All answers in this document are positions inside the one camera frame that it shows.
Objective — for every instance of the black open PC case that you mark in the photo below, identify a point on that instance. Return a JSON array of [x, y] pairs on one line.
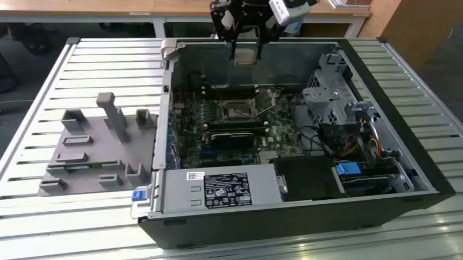
[[253, 230]]

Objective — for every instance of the green RAM stick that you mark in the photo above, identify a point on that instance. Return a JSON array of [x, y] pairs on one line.
[[90, 165]]

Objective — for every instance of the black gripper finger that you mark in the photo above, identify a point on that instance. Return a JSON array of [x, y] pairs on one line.
[[221, 24], [261, 40]]

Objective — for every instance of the white paper stack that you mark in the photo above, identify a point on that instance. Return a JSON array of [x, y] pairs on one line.
[[347, 3]]

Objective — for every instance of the small silver heatsink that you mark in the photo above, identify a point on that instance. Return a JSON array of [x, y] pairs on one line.
[[269, 157]]

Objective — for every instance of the blue disk carrier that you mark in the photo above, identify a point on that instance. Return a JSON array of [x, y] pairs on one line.
[[347, 169]]

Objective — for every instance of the metal disk bay cage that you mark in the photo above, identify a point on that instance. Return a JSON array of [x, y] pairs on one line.
[[326, 105]]

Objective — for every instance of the grey parts rack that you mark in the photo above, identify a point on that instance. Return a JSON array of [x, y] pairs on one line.
[[98, 151]]

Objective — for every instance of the square silver CPU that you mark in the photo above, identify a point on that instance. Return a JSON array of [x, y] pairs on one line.
[[247, 57]]

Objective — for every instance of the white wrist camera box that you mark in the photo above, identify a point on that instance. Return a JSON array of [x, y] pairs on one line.
[[290, 10]]

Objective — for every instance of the wooden cabinet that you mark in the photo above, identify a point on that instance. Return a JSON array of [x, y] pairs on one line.
[[416, 27]]

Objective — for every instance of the blue case latch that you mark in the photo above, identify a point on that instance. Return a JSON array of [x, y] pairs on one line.
[[138, 195]]

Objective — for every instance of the grey power supply unit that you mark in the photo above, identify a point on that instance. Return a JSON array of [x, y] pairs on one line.
[[181, 189]]

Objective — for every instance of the wooden desk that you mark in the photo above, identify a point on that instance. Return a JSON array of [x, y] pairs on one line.
[[109, 8]]

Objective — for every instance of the black plastic shroud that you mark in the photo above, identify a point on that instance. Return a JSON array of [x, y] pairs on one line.
[[307, 178]]

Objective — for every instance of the black graphics card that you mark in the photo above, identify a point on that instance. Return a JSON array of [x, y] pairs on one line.
[[231, 140]]

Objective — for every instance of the thin metal locking lever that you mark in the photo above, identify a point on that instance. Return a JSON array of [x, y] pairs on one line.
[[269, 109]]

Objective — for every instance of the green motherboard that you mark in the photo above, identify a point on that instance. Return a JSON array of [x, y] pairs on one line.
[[278, 130]]

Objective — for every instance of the CPU socket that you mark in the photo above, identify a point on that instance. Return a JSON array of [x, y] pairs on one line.
[[237, 111]]

